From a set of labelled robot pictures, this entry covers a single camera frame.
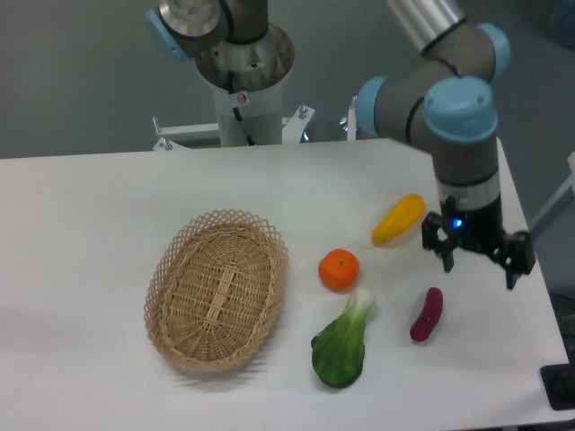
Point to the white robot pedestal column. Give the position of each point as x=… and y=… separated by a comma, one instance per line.
x=249, y=118

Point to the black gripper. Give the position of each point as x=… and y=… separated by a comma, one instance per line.
x=479, y=230

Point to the white frame at right edge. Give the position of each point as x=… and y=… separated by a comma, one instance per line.
x=555, y=204

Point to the black device at table edge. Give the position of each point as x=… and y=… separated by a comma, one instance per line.
x=558, y=382

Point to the purple sweet potato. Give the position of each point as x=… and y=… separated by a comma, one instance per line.
x=429, y=316

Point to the orange tangerine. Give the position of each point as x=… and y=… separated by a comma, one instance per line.
x=338, y=270

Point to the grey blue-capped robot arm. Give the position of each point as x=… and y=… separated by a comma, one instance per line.
x=444, y=108

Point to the oval wicker basket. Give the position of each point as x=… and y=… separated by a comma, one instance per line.
x=217, y=291

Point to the green bok choy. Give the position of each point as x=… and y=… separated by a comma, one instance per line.
x=338, y=351

